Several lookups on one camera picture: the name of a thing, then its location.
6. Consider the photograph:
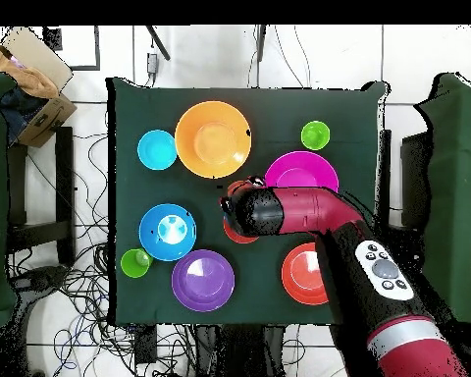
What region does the large pink bowl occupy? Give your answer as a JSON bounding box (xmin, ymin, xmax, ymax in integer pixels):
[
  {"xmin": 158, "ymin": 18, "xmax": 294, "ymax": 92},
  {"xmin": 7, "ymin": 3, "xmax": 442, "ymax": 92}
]
[{"xmin": 264, "ymin": 150, "xmax": 340, "ymax": 193}]

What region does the small red bowl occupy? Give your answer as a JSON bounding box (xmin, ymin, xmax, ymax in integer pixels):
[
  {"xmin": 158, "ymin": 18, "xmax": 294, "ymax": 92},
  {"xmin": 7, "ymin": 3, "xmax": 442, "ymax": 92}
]
[{"xmin": 222, "ymin": 217, "xmax": 260, "ymax": 245}]

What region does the large orange bowl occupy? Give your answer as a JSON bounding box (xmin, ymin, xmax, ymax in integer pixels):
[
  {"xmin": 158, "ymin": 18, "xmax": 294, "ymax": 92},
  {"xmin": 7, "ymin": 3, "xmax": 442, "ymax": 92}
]
[{"xmin": 174, "ymin": 100, "xmax": 253, "ymax": 180}]

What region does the dark green table cloth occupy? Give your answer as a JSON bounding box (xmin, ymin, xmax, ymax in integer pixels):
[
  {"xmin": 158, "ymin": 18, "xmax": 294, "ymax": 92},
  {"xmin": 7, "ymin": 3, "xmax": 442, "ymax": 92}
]
[{"xmin": 105, "ymin": 76, "xmax": 390, "ymax": 327}]

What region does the small light blue bowl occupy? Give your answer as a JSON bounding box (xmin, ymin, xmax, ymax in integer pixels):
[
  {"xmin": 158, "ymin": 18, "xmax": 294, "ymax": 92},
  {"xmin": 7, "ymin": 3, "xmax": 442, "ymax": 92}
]
[{"xmin": 136, "ymin": 130, "xmax": 179, "ymax": 172}]

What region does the green cup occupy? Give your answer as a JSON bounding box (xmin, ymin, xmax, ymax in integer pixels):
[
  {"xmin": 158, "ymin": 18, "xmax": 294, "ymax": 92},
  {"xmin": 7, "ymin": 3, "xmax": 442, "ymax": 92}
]
[
  {"xmin": 120, "ymin": 247, "xmax": 155, "ymax": 280},
  {"xmin": 300, "ymin": 120, "xmax": 332, "ymax": 151}
]

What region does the purple bowl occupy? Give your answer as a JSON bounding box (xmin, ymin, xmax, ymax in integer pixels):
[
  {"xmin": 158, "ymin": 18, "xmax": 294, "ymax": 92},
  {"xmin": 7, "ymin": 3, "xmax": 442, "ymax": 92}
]
[{"xmin": 171, "ymin": 248, "xmax": 236, "ymax": 314}]

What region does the medium blue bowl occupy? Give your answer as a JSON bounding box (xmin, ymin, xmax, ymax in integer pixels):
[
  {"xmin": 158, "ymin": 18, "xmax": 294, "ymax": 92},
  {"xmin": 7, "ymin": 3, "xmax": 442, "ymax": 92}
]
[{"xmin": 138, "ymin": 202, "xmax": 198, "ymax": 262}]

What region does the large red bowl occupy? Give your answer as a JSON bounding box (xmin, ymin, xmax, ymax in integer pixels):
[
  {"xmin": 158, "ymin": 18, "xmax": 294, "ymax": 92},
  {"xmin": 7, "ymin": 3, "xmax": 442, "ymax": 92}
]
[{"xmin": 281, "ymin": 242, "xmax": 331, "ymax": 306}]

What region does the black tripod leg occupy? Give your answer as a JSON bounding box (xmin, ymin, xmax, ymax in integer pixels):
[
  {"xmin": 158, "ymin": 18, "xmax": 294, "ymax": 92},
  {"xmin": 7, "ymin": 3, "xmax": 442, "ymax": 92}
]
[
  {"xmin": 144, "ymin": 25, "xmax": 172, "ymax": 62},
  {"xmin": 256, "ymin": 25, "xmax": 267, "ymax": 62}
]

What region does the black side furniture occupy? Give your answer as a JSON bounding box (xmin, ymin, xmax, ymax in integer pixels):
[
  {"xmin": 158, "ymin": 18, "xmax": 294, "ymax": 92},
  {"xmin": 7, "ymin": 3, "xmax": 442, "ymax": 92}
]
[{"xmin": 399, "ymin": 131, "xmax": 433, "ymax": 229}]

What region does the cardboard box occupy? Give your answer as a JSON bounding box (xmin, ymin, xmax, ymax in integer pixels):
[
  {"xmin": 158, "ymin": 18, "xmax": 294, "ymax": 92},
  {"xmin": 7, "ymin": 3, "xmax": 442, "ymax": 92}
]
[{"xmin": 0, "ymin": 26, "xmax": 79, "ymax": 149}]

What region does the brown cloth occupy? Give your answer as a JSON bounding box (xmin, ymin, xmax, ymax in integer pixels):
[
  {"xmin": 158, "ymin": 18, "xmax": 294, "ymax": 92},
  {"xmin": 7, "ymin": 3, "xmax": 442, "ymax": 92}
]
[{"xmin": 0, "ymin": 38, "xmax": 60, "ymax": 99}]

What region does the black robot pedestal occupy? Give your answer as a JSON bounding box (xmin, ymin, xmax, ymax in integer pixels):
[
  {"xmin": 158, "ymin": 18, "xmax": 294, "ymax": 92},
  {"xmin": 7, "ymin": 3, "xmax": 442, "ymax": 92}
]
[{"xmin": 193, "ymin": 324, "xmax": 288, "ymax": 377}]

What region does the black stool frame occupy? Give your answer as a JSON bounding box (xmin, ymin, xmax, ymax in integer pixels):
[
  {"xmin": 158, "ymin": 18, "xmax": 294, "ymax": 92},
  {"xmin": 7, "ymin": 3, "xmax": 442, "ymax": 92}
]
[{"xmin": 7, "ymin": 126, "xmax": 77, "ymax": 268}]

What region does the black square frame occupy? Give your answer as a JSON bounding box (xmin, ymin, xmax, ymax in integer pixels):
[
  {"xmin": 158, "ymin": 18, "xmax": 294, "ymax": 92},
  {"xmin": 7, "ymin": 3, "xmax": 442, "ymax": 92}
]
[{"xmin": 42, "ymin": 25, "xmax": 101, "ymax": 72}]

